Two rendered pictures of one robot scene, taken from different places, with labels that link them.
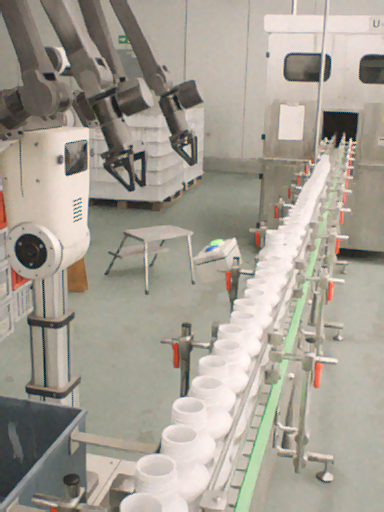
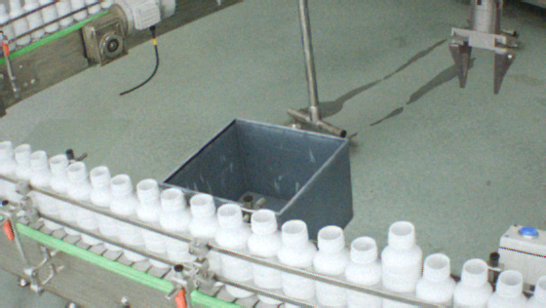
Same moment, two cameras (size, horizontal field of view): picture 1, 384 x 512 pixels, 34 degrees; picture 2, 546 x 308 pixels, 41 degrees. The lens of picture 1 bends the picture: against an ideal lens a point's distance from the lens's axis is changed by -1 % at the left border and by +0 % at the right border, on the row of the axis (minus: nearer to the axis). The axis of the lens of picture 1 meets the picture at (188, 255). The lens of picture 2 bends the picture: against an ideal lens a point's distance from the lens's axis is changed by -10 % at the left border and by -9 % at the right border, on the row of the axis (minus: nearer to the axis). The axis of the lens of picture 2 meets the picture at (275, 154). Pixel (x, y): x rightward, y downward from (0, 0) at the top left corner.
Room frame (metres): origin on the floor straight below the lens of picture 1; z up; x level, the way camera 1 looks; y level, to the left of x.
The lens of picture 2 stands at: (1.43, -1.03, 1.87)
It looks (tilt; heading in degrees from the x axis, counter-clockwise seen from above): 31 degrees down; 110
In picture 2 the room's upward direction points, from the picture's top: 8 degrees counter-clockwise
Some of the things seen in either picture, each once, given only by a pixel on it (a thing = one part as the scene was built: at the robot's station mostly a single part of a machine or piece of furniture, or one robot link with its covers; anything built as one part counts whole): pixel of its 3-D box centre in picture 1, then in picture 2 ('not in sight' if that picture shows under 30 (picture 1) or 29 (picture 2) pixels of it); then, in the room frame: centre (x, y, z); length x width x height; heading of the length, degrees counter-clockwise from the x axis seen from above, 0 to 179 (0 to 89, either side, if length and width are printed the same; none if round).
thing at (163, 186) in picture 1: (135, 156); not in sight; (8.20, 0.73, 0.59); 1.24 x 1.03 x 1.17; 168
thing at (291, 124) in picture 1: (291, 121); not in sight; (5.59, -0.86, 1.22); 0.23 x 0.03 x 0.32; 76
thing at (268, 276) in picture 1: (262, 315); (298, 268); (1.11, -0.14, 1.08); 0.06 x 0.06 x 0.17
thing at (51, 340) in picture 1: (53, 377); not in sight; (1.68, 0.39, 0.66); 0.11 x 0.11 x 0.40; 76
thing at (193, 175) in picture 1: (164, 145); not in sight; (9.76, 0.43, 0.59); 1.25 x 1.03 x 1.17; 167
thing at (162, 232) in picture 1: (149, 254); not in sight; (4.75, 0.31, 0.21); 0.61 x 0.47 x 0.41; 39
